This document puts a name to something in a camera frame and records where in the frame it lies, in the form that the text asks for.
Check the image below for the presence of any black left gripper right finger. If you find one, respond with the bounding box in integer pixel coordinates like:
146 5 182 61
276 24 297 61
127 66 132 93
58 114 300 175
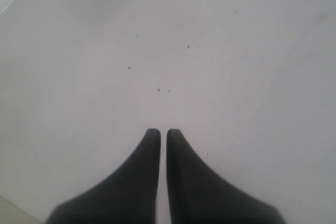
166 129 285 223

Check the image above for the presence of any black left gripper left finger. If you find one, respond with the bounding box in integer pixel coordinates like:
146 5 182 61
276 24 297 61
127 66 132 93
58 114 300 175
46 129 161 223

